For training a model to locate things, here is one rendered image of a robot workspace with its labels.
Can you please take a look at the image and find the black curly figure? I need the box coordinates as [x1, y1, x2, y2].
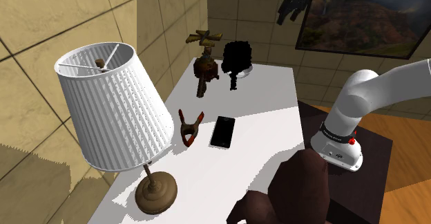
[220, 40, 253, 92]

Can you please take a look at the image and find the small white plate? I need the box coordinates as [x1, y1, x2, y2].
[232, 64, 254, 80]

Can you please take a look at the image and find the brown windmill figure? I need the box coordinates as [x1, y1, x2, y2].
[184, 29, 224, 99]

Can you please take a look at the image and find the white table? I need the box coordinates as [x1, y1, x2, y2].
[87, 57, 306, 224]

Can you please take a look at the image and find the black smartphone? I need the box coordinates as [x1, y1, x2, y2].
[209, 115, 236, 150]

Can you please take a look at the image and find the orange brown spring clamp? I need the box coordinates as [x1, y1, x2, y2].
[178, 109, 206, 149]

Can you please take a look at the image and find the dark brown lumpy object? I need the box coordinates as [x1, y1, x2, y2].
[225, 148, 331, 224]

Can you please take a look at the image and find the dark robot stand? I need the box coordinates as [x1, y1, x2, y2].
[297, 100, 394, 224]

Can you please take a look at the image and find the white shade table lamp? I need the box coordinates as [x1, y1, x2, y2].
[53, 41, 179, 216]

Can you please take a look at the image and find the framed landscape wall picture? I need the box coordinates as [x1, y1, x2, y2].
[294, 0, 431, 61]

